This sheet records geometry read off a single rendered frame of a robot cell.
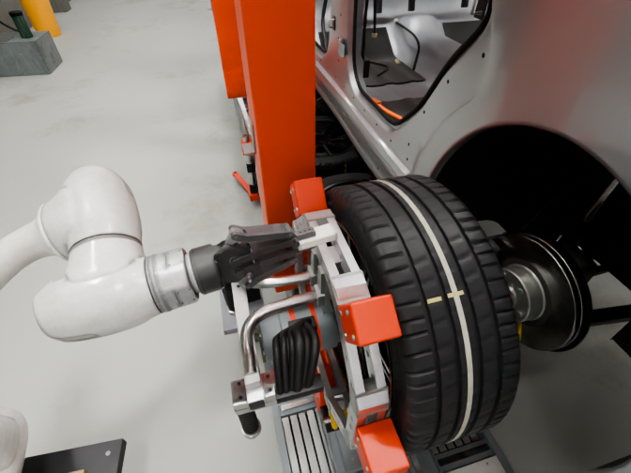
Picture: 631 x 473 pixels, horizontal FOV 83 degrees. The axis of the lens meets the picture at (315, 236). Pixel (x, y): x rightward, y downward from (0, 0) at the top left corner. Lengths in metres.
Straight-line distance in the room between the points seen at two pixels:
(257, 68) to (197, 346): 1.43
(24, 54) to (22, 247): 5.44
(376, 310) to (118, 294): 0.38
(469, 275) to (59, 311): 0.64
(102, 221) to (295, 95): 0.55
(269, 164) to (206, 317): 1.21
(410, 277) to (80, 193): 0.55
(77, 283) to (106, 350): 1.56
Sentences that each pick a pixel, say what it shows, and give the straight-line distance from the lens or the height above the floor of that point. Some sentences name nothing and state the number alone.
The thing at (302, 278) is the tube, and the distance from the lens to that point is 0.81.
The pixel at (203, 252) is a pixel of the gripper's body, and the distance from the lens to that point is 0.56.
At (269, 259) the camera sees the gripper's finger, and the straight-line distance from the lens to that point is 0.59.
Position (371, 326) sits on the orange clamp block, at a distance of 0.59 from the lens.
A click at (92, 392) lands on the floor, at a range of 2.04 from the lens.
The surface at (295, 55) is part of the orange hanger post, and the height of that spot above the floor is 1.37.
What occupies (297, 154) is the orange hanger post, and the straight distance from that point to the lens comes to 1.02.
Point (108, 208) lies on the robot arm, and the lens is 0.63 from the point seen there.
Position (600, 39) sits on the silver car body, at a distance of 0.79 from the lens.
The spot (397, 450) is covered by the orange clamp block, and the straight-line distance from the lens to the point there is 0.79.
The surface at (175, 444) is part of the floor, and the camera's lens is 1.80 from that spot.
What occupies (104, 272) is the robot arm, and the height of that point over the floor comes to 1.26.
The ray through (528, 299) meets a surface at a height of 0.90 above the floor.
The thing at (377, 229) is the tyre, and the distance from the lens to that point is 0.69.
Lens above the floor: 1.63
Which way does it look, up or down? 43 degrees down
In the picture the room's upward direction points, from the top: straight up
